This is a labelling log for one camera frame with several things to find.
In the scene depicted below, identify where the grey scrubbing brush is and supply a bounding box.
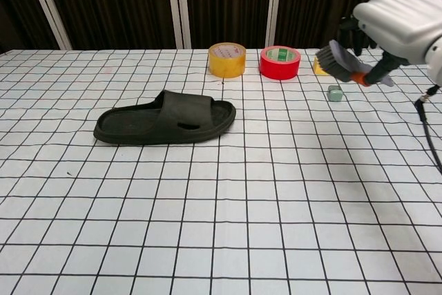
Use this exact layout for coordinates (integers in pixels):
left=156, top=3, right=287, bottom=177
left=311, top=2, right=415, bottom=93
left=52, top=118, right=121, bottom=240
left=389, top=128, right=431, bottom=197
left=316, top=39, right=396, bottom=88

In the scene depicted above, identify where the red tape roll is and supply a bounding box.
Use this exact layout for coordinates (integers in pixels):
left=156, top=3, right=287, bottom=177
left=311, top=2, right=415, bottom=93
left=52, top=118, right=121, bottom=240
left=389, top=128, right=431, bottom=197
left=259, top=46, right=300, bottom=81

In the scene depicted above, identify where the yellow cube block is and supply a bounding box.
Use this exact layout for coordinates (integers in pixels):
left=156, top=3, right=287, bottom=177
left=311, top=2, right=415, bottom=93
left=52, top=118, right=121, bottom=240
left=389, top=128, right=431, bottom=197
left=312, top=55, right=329, bottom=77

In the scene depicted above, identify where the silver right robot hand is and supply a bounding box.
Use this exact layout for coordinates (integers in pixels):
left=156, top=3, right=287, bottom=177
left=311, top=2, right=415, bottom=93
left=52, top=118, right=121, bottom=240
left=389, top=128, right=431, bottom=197
left=338, top=0, right=442, bottom=87

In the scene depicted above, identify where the white black-checked tablecloth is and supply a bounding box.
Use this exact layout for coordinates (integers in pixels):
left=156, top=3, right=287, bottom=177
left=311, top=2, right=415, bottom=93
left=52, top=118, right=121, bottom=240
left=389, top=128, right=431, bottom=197
left=0, top=47, right=442, bottom=295

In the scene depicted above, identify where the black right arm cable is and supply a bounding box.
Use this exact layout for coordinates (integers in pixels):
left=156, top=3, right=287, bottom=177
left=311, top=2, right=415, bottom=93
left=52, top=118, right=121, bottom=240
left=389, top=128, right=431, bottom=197
left=414, top=84, right=442, bottom=175

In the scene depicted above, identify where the small green block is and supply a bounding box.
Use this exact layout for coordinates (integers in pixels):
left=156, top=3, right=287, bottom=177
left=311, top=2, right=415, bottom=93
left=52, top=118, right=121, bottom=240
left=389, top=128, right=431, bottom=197
left=327, top=84, right=343, bottom=103

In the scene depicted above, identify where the black rubber slipper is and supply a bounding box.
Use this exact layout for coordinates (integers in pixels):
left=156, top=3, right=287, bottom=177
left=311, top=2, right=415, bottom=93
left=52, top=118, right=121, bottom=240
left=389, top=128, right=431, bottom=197
left=93, top=90, right=238, bottom=146

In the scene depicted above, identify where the white screen frame post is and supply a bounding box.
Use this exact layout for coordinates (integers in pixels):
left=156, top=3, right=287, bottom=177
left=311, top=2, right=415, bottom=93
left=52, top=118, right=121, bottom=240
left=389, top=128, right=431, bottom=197
left=22, top=0, right=73, bottom=50
left=164, top=0, right=193, bottom=49
left=265, top=0, right=287, bottom=49

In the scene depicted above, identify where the yellow clear tape roll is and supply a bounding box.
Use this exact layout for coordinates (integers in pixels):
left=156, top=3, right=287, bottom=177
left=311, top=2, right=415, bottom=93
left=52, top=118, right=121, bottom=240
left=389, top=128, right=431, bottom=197
left=208, top=42, right=247, bottom=79

